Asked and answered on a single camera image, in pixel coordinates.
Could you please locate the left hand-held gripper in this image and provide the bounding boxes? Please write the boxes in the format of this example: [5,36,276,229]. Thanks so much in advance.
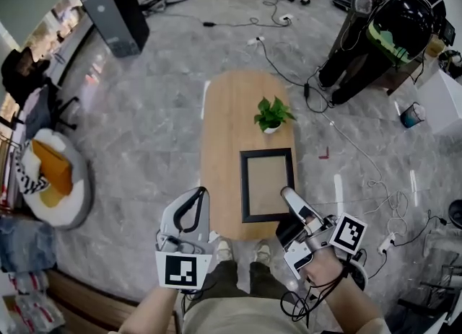
[154,186,217,289]

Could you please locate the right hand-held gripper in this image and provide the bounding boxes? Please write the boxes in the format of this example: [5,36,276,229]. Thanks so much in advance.
[275,186,369,280]

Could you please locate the black picture frame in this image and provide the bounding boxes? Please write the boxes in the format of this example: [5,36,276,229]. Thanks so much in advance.
[240,147,296,224]

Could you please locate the person's right forearm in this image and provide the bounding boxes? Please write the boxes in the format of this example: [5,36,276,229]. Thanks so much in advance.
[312,271,393,334]

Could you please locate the person's left forearm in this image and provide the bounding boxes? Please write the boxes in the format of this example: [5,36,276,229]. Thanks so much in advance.
[118,284,180,334]

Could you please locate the wooden coffee table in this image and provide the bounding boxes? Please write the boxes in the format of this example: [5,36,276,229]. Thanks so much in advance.
[199,69,300,242]

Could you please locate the person's right hand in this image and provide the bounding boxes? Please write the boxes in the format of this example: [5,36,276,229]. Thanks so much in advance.
[300,245,346,289]

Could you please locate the person's right shoe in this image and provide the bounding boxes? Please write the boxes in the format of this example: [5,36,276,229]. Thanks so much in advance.
[253,240,271,265]

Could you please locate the person's shoe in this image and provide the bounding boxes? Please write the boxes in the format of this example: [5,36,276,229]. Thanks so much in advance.
[253,240,271,265]
[215,238,235,265]

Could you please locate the person's left shoe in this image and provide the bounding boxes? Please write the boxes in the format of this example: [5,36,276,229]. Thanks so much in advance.
[215,238,235,265]

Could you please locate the person's dark trousers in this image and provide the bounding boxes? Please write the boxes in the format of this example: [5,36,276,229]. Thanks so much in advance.
[200,260,289,303]

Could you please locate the person's beige shirt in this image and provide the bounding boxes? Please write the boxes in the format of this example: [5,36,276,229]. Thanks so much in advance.
[182,296,328,334]

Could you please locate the green potted plant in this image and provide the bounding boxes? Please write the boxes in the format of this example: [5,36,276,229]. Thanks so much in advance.
[253,96,297,135]

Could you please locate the round grey white pouf chair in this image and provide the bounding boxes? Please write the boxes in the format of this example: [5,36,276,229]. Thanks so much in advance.
[16,128,95,231]

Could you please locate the brown wooden bench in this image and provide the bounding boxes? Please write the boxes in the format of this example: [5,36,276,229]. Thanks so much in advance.
[46,269,181,334]

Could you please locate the yellow cushion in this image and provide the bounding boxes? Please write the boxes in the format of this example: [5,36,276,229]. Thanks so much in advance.
[38,184,66,208]

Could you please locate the orange cushion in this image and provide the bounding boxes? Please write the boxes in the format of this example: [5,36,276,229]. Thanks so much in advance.
[31,139,74,196]

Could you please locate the black metal stand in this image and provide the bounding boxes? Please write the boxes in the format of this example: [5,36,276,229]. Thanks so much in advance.
[396,263,462,322]

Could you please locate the teal waste bin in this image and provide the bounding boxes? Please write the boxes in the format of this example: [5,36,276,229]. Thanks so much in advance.
[399,101,427,129]

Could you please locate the black white striped cushion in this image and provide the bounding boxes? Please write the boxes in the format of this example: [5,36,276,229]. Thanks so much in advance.
[16,141,51,195]

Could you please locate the black office chair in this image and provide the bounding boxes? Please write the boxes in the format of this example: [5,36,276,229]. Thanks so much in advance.
[46,87,80,131]

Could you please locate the round black stool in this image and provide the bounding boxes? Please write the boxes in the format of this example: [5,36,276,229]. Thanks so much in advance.
[447,198,462,229]

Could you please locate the blue denim cloth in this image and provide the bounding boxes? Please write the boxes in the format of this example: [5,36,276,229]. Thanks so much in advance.
[0,216,57,274]

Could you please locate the pile of red-printed plastic packets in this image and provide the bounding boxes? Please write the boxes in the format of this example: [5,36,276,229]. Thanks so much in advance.
[0,271,66,334]

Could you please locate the white long desk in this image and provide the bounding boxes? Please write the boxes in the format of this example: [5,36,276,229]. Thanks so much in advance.
[46,11,97,87]

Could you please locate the dark grey tall cabinet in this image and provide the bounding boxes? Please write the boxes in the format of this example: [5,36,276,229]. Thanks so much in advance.
[77,0,151,58]

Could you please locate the black white machine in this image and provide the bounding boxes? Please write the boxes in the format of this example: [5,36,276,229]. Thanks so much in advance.
[438,49,462,77]

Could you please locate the cardboard box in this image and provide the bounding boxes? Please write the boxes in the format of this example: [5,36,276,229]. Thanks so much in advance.
[425,35,447,58]

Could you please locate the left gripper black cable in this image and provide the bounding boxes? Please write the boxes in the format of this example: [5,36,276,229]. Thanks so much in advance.
[180,281,214,312]

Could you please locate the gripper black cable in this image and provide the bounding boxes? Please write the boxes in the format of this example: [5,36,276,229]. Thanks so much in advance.
[280,249,367,328]
[180,281,214,312]

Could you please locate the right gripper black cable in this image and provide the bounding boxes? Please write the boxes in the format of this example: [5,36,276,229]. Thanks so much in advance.
[280,249,367,328]

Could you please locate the white tangled cable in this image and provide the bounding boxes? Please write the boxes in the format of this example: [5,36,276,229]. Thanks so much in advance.
[321,112,411,236]

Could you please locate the thin black floor cable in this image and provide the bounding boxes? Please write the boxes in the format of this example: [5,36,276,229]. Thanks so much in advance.
[364,209,448,279]

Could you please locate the long black floor cable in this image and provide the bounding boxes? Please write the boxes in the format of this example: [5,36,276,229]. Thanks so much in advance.
[258,38,335,113]

